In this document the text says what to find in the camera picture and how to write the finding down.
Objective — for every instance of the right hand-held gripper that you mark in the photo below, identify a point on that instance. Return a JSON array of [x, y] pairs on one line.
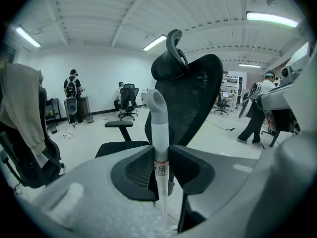
[[297, 66]]

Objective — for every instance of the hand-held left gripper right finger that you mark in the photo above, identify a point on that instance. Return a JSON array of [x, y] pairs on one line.
[[190, 172]]

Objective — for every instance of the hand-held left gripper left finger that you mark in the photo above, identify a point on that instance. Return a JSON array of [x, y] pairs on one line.
[[133, 172]]

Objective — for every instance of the ceiling tube light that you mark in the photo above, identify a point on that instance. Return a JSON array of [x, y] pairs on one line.
[[27, 36], [249, 65], [154, 43], [272, 18]]

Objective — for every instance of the white storage shelf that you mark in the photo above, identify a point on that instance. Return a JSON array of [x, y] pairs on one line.
[[230, 88]]

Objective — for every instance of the black swivel chair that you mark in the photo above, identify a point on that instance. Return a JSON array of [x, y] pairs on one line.
[[221, 105]]

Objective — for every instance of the black mesh office chair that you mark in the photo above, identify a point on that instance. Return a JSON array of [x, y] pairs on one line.
[[128, 98]]

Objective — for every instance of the black mesh office chair headrest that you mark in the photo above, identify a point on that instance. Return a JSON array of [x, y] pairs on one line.
[[188, 95]]

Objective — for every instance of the brown cabinet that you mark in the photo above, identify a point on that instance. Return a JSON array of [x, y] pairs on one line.
[[84, 106]]

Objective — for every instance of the small black bin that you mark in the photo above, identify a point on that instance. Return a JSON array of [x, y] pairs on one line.
[[53, 128]]

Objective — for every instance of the white backpack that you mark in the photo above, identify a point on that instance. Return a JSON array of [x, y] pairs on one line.
[[71, 103]]

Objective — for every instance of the black office chair with hoodie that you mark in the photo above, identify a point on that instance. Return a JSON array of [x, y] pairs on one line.
[[37, 165]]

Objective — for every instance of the black side table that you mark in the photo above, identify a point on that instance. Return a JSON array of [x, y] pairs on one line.
[[52, 105]]

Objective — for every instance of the beige hoodie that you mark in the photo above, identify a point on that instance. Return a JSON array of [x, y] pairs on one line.
[[22, 103]]

